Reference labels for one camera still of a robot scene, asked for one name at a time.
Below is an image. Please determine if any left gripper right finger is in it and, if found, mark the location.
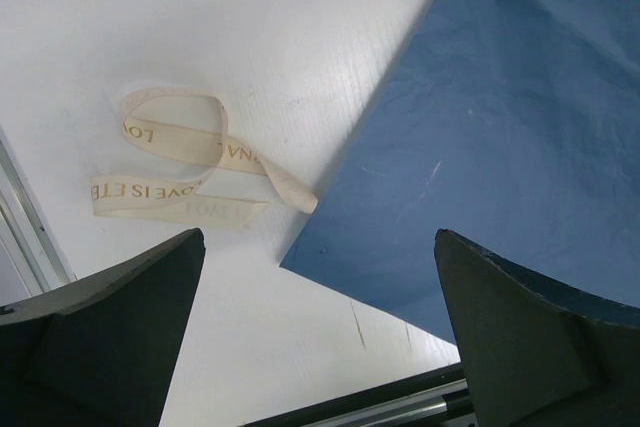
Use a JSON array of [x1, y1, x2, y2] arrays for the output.
[[434, 229, 639, 426]]

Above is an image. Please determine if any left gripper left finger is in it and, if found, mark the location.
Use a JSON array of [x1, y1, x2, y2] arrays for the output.
[[1, 229, 205, 426]]

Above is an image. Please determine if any blue wrapping paper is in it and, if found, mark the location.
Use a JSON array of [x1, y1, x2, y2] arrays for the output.
[[282, 0, 639, 341]]

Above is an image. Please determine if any cream printed ribbon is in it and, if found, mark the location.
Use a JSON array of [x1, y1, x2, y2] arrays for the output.
[[90, 87, 318, 231]]

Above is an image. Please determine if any aluminium frame rail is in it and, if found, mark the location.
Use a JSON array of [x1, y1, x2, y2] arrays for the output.
[[251, 363, 478, 427]]

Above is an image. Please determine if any left aluminium frame post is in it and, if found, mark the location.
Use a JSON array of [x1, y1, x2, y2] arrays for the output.
[[1, 132, 77, 304]]

